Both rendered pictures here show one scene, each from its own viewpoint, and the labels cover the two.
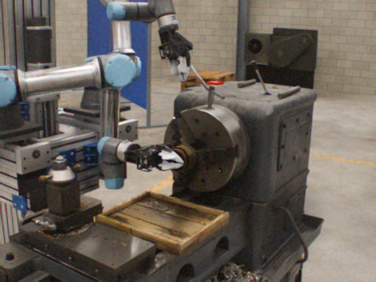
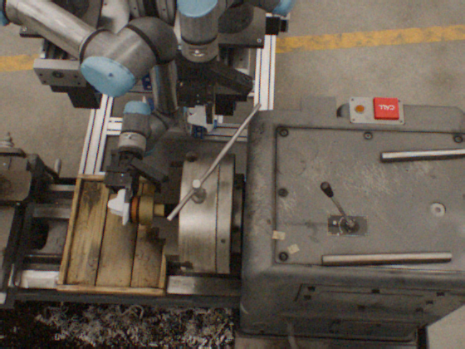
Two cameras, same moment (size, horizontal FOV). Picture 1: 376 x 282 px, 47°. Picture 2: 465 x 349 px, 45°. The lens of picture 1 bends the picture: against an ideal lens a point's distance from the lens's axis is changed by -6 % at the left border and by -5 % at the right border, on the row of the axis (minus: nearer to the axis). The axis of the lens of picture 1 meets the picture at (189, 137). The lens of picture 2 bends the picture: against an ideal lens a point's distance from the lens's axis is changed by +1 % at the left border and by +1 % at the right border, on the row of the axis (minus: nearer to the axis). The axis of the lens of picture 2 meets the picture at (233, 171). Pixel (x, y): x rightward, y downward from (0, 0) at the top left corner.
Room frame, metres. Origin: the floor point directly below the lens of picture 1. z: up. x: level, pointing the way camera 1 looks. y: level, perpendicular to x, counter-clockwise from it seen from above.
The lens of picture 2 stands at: (1.44, -0.57, 2.46)
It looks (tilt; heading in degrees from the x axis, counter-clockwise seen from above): 64 degrees down; 60
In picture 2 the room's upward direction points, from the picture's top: 1 degrees counter-clockwise
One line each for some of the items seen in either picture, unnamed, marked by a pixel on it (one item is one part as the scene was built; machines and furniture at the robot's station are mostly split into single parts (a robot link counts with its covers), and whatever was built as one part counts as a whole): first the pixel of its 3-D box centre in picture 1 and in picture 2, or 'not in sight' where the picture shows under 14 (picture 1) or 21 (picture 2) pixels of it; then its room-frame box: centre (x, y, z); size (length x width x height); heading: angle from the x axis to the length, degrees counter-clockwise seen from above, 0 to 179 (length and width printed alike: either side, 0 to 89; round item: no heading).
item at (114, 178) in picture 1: (113, 172); (144, 135); (1.63, 0.29, 0.98); 0.11 x 0.08 x 0.11; 20
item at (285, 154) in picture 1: (248, 132); (355, 213); (1.99, -0.26, 1.06); 0.59 x 0.48 x 0.39; 147
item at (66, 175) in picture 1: (60, 172); not in sight; (1.16, 0.36, 1.13); 0.08 x 0.08 x 0.03
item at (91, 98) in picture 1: (96, 96); (228, 1); (2.01, 0.43, 1.21); 0.15 x 0.15 x 0.10
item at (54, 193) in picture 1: (64, 195); not in sight; (1.16, 0.35, 1.07); 0.07 x 0.07 x 0.10; 57
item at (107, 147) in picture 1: (113, 148); (135, 122); (1.61, 0.28, 1.08); 0.11 x 0.08 x 0.09; 56
